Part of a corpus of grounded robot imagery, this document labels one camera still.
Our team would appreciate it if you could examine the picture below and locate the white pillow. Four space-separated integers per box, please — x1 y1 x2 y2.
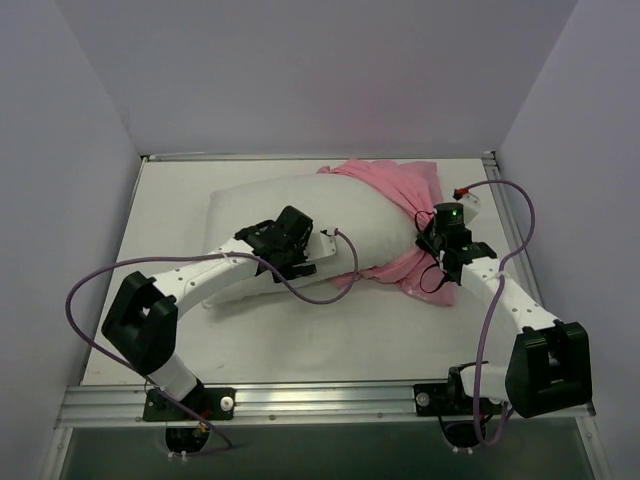
203 173 424 288

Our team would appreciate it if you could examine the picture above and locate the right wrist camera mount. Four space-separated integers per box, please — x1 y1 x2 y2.
433 188 482 234

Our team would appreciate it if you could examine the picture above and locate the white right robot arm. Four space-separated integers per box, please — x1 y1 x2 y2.
416 202 593 418

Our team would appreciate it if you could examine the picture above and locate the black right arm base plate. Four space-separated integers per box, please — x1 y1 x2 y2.
412 382 473 417

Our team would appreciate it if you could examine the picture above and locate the pink rose-print pillowcase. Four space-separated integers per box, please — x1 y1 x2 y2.
318 159 455 306

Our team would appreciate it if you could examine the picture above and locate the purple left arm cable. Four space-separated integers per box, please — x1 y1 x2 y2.
65 229 360 449

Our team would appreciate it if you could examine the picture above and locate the front aluminium rail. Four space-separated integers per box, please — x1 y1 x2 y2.
53 374 597 431

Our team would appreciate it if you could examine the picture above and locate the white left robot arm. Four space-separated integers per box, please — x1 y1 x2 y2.
102 206 313 419

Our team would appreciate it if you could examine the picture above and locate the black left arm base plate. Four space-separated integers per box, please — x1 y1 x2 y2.
142 387 236 422

